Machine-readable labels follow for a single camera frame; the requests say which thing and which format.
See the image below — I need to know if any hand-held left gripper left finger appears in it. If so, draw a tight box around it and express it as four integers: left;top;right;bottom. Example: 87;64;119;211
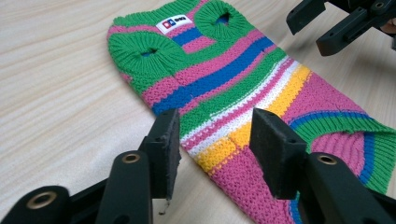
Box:
137;107;182;201

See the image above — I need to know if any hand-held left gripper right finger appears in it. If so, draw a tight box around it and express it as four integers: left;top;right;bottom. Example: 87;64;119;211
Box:
248;106;309;201

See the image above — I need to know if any striped knitted pet sweater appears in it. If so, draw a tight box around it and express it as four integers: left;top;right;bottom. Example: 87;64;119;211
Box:
106;0;396;224

